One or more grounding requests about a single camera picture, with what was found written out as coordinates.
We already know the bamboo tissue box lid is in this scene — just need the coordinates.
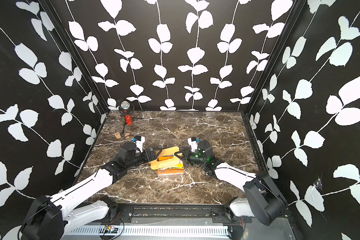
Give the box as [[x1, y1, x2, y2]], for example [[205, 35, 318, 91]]
[[150, 146, 184, 170]]

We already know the orange tissue paper pack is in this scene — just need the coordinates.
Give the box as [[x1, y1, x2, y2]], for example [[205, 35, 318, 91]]
[[157, 168, 185, 176]]

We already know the clear plastic tissue box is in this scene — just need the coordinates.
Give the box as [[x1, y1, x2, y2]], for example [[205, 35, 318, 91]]
[[155, 149, 187, 178]]

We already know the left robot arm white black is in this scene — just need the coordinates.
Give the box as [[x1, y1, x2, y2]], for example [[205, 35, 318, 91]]
[[17, 142, 173, 240]]

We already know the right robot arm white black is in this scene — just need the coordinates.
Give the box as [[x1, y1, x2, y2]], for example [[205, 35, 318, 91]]
[[174, 138, 288, 226]]

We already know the white perforated vent strip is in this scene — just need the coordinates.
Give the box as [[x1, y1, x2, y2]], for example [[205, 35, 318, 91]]
[[66, 225, 230, 238]]

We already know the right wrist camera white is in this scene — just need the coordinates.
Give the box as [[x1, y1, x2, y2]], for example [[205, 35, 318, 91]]
[[188, 137, 200, 152]]

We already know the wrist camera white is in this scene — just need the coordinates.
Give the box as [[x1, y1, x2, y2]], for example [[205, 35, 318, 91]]
[[133, 136, 146, 153], [188, 137, 200, 152]]

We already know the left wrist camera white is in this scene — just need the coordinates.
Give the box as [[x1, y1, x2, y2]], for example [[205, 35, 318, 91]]
[[133, 136, 146, 153]]

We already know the black front mounting rail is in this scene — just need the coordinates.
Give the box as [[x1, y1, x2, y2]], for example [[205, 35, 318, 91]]
[[107, 203, 293, 224]]

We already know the small circuit board with wires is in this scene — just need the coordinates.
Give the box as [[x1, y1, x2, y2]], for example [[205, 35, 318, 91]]
[[99, 226, 119, 236]]

